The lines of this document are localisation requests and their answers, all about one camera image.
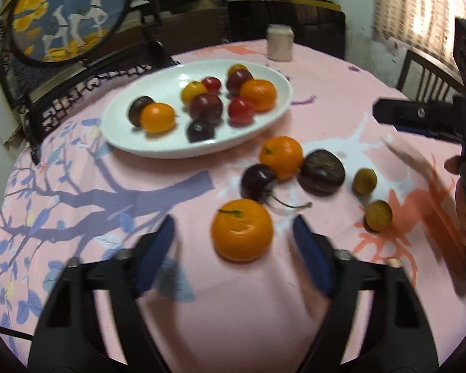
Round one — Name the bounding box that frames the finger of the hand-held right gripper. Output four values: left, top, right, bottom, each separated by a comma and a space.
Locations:
372, 99, 466, 141

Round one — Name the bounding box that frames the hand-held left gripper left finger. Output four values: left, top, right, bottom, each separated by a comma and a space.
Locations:
28, 214, 176, 373

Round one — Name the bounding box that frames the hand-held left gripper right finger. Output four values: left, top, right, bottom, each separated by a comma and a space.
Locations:
292, 214, 439, 373

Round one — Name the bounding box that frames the large orange mandarin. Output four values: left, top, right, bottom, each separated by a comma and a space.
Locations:
211, 198, 274, 262

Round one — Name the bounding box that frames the white oval plate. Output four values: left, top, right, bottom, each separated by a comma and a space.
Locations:
100, 59, 293, 159

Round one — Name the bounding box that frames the dark purple cherry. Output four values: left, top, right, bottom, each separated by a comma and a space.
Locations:
186, 119, 216, 143

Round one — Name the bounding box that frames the small orange mandarin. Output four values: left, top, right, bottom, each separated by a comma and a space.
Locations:
140, 103, 176, 134

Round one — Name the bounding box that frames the dark purple plum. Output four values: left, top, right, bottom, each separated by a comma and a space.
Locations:
128, 96, 154, 127

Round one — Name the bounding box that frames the dark red plum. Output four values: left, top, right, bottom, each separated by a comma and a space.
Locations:
189, 93, 223, 124
226, 69, 254, 96

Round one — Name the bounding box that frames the small red cherry tomato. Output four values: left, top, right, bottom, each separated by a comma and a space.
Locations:
201, 76, 222, 94

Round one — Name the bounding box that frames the slatted dark wooden chair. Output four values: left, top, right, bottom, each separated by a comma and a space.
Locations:
395, 49, 466, 104

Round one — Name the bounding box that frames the yellow-brown longan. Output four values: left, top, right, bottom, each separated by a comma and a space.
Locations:
352, 168, 377, 196
364, 200, 393, 233

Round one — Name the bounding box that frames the wrinkled dark passion fruit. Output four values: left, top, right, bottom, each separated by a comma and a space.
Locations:
298, 149, 345, 195

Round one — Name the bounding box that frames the dark cherry with stem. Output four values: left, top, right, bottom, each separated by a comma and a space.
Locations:
240, 163, 313, 209

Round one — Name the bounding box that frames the patterned window curtain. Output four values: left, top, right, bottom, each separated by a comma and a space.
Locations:
372, 0, 466, 63

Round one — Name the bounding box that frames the pink printed tablecloth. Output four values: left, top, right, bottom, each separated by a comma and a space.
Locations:
0, 39, 466, 373

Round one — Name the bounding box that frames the black flat panel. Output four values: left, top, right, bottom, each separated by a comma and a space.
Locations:
226, 0, 347, 61

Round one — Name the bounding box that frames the pale drink can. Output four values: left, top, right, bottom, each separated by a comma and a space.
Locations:
266, 24, 294, 62

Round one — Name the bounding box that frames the carved dark wooden chair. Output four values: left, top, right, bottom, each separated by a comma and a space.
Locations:
19, 40, 184, 164

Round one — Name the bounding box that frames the round deer embroidery screen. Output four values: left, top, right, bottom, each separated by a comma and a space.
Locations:
0, 0, 172, 71

